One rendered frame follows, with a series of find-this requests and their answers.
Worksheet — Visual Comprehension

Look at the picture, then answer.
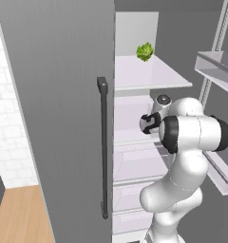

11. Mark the green lettuce head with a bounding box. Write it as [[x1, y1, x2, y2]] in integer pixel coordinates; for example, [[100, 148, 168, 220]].
[[135, 42, 155, 63]]

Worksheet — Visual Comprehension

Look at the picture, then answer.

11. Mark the grey fridge body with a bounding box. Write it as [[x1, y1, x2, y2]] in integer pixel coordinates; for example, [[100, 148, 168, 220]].
[[112, 0, 221, 243]]

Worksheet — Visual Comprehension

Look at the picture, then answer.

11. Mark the white fridge shelf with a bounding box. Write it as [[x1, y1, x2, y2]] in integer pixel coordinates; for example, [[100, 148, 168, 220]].
[[114, 54, 194, 93], [113, 126, 166, 147]]

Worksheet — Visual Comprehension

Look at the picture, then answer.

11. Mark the grey closed fridge door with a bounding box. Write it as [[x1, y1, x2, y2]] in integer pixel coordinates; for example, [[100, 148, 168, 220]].
[[0, 0, 117, 243]]

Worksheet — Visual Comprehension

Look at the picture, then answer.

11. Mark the white door bin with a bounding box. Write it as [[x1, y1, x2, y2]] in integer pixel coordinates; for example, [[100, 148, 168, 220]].
[[194, 50, 228, 98], [202, 147, 228, 197]]

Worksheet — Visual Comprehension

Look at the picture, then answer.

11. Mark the dark fridge door handle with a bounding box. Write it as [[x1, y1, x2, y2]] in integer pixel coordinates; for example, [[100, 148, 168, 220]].
[[96, 76, 109, 220]]

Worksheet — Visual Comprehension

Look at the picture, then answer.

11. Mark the white fridge drawer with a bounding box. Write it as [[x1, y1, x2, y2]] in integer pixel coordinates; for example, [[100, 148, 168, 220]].
[[112, 181, 152, 214], [111, 208, 156, 235], [112, 147, 173, 186]]

